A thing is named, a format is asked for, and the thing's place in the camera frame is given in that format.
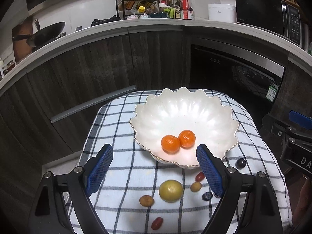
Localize dark purple grape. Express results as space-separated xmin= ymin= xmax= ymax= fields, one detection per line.
xmin=235 ymin=157 xmax=246 ymax=170

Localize dark blueberry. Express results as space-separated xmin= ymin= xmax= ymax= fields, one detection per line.
xmin=201 ymin=191 xmax=213 ymax=201

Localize red cherry tomato back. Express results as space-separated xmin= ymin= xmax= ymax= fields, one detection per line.
xmin=195 ymin=172 xmax=205 ymax=182

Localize red cherry tomato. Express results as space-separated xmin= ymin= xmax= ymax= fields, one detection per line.
xmin=151 ymin=217 xmax=163 ymax=230
xmin=195 ymin=172 xmax=205 ymax=182

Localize brown longan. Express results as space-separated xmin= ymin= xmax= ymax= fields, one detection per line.
xmin=139 ymin=195 xmax=154 ymax=207
xmin=190 ymin=182 xmax=202 ymax=192

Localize yellow-green round fruit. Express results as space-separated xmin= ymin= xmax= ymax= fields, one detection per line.
xmin=159 ymin=180 xmax=183 ymax=203

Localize red cherry tomato front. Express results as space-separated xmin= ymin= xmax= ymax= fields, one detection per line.
xmin=151 ymin=217 xmax=163 ymax=230

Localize blue checked white cloth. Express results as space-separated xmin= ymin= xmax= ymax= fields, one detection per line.
xmin=79 ymin=90 xmax=293 ymax=233

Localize orange mandarin right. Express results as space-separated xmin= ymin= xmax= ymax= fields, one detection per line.
xmin=178 ymin=130 xmax=196 ymax=148

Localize orange mandarin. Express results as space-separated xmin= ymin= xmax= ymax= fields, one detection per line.
xmin=161 ymin=135 xmax=180 ymax=154
xmin=178 ymin=130 xmax=196 ymax=148

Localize built-in black dishwasher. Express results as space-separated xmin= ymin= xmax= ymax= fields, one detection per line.
xmin=189 ymin=39 xmax=285 ymax=129

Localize orange mandarin left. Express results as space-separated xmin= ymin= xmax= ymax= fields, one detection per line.
xmin=161 ymin=135 xmax=180 ymax=154

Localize dark wood cabinet drawers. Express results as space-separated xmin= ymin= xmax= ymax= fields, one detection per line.
xmin=1 ymin=30 xmax=190 ymax=203

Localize white scalloped ceramic bowl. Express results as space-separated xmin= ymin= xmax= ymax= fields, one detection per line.
xmin=129 ymin=87 xmax=239 ymax=168

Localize black microwave oven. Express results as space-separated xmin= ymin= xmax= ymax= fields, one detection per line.
xmin=235 ymin=0 xmax=302 ymax=46

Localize white rice cooker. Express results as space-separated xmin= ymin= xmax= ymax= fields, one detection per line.
xmin=208 ymin=3 xmax=236 ymax=23

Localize wooden cutting board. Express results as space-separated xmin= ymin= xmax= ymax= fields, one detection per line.
xmin=12 ymin=15 xmax=33 ymax=64

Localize black wok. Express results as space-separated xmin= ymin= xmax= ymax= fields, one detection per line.
xmin=12 ymin=22 xmax=65 ymax=48

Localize red liquid plastic bottle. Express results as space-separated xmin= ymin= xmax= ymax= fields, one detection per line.
xmin=180 ymin=0 xmax=194 ymax=20

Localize dark soy sauce bottle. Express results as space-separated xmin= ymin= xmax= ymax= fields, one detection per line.
xmin=175 ymin=0 xmax=181 ymax=19

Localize black wire spice rack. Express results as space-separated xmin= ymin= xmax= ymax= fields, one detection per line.
xmin=115 ymin=0 xmax=160 ymax=20

